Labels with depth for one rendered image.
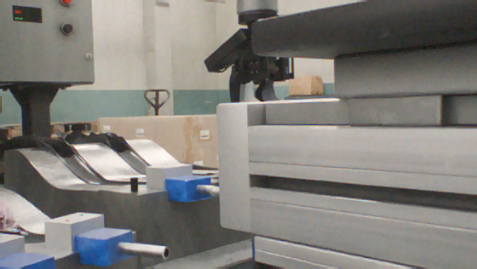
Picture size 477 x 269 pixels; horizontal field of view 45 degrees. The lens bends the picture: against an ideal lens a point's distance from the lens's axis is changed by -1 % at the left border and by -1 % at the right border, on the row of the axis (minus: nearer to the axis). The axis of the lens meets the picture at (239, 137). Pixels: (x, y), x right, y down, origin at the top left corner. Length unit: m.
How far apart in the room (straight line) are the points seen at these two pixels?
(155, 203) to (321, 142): 0.40
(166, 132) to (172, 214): 4.09
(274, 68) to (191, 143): 3.70
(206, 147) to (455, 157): 4.53
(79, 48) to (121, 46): 7.22
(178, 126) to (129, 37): 4.43
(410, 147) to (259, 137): 0.11
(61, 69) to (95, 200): 0.90
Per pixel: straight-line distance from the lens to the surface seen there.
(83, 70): 1.68
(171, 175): 0.74
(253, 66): 1.01
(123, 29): 8.96
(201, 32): 9.94
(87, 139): 1.07
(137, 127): 5.09
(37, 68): 1.61
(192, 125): 4.69
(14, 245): 0.55
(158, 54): 8.92
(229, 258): 0.74
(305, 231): 0.36
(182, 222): 0.75
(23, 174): 0.96
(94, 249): 0.58
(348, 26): 0.28
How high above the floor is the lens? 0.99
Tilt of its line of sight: 3 degrees down
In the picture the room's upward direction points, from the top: 2 degrees counter-clockwise
